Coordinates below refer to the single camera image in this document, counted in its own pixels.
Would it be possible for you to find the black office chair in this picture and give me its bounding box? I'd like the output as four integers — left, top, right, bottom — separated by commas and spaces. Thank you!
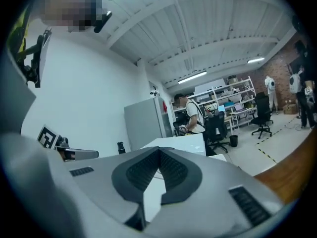
250, 91, 274, 140
205, 110, 231, 154

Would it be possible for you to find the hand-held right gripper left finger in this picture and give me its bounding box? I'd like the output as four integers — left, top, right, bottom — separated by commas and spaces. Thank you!
53, 146, 161, 231

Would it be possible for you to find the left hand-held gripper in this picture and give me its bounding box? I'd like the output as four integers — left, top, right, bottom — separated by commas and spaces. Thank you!
37, 124, 100, 162

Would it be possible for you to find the monitor on black arm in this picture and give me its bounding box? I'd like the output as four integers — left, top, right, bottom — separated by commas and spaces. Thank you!
16, 26, 53, 89

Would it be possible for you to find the person's grey shirt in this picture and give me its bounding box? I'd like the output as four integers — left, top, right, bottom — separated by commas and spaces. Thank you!
0, 46, 87, 238

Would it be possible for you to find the white desk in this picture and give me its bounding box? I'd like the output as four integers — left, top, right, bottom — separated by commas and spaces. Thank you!
224, 107, 257, 131

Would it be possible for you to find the white box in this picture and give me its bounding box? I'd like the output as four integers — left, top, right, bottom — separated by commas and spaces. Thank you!
140, 134, 207, 157

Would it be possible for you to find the person's head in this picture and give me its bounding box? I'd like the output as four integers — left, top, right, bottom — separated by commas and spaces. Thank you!
41, 0, 108, 33

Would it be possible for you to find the white shelving unit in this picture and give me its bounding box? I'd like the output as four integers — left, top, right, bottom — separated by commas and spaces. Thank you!
171, 75, 257, 117

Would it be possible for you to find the yellow black harness strap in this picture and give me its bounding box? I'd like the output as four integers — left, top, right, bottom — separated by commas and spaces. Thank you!
6, 6, 32, 60

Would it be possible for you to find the white backpack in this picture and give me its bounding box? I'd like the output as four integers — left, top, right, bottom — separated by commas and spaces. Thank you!
289, 70, 304, 94

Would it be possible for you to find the grey refrigerator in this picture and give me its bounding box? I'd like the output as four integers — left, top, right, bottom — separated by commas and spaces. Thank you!
123, 97, 174, 151

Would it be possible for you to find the black head camera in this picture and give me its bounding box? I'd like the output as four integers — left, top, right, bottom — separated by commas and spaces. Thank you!
93, 10, 113, 34

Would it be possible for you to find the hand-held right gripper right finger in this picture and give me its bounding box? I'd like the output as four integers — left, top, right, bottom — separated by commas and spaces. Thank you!
148, 146, 285, 238

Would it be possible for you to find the cardboard box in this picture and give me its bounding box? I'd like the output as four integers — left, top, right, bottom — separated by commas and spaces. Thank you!
283, 104, 298, 115

